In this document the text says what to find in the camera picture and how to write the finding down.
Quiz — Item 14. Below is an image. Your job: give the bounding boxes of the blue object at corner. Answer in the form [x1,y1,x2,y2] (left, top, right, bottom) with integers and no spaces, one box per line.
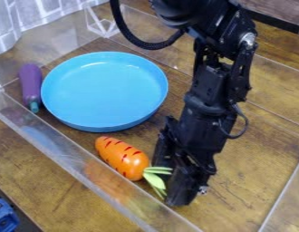
[0,198,20,232]

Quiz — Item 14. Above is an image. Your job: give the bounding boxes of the dark wooden furniture edge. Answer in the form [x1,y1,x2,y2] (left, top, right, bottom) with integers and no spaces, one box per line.
[247,10,299,34]

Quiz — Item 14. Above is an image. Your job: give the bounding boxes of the orange toy carrot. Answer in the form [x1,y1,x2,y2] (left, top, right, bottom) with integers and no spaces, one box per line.
[96,136,174,198]

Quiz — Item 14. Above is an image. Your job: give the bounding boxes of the clear acrylic enclosure wall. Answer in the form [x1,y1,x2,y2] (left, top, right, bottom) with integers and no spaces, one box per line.
[0,0,299,232]

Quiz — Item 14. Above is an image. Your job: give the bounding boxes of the black braided cable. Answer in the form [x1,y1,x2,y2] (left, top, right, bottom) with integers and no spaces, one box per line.
[110,0,187,51]

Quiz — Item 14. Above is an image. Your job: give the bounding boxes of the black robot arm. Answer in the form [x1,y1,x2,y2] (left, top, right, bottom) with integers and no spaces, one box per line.
[152,0,258,206]

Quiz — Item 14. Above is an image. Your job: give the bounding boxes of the white patterned curtain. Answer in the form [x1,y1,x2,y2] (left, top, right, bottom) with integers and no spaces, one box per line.
[0,0,110,54]

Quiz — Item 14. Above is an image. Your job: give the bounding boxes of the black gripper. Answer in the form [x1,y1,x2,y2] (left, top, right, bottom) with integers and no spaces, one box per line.
[151,93,239,207]

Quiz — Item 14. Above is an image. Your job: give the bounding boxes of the blue round plate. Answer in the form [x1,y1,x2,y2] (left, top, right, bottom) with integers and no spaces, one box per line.
[42,52,168,132]

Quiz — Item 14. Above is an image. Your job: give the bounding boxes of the purple toy eggplant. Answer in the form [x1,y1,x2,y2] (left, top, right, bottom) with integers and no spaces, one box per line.
[20,63,43,113]

